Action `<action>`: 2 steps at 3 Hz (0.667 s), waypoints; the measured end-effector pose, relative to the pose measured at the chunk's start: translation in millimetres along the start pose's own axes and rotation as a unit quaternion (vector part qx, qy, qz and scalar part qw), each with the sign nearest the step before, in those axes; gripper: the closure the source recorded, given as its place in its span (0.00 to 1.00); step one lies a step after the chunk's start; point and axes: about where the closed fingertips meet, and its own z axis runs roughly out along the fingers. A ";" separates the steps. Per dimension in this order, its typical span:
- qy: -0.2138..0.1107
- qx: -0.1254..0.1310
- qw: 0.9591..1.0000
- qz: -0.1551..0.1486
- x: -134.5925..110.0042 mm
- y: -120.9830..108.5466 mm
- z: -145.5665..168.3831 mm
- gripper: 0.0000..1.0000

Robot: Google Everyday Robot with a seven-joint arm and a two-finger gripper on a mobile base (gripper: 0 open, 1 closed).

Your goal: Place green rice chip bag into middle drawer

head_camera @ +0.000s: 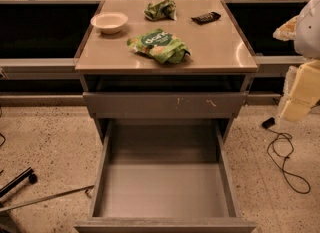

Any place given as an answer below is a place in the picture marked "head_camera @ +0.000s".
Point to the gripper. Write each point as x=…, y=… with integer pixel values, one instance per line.
x=308, y=33

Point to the green rice chip bag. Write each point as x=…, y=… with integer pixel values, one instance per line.
x=163, y=47

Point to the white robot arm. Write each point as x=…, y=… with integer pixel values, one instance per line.
x=304, y=30

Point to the closed grey top drawer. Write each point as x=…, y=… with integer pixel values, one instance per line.
x=154, y=105

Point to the grey drawer cabinet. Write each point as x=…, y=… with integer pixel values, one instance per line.
x=196, y=66

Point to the open grey drawer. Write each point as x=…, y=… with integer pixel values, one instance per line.
x=158, y=176

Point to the crumpled green snack bag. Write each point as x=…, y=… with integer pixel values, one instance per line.
x=166, y=9

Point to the black power adapter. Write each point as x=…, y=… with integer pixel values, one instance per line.
x=268, y=123

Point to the black snack bar wrapper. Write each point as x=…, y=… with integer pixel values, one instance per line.
x=206, y=18

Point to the white bowl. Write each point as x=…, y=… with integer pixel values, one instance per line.
x=109, y=22

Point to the thin metal rod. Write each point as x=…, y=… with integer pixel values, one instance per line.
x=43, y=199

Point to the black caster leg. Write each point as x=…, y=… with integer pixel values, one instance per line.
x=28, y=174

